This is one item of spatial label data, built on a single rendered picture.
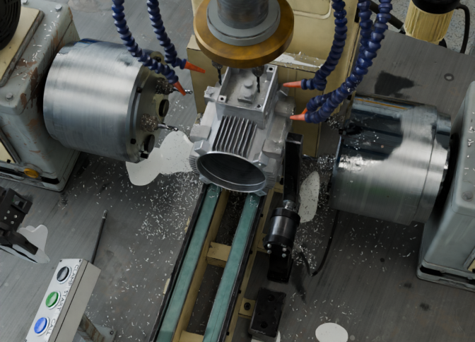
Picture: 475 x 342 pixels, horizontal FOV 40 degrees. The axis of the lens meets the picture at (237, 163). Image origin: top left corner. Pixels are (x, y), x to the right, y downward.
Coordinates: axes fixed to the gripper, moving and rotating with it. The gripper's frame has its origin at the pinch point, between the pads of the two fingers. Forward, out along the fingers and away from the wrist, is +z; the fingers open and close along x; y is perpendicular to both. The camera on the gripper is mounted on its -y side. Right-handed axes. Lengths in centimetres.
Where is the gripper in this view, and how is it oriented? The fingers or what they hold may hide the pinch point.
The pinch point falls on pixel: (41, 261)
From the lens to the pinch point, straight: 124.2
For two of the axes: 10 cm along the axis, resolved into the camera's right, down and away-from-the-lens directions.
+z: 5.6, 5.4, 6.3
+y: 2.7, -8.4, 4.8
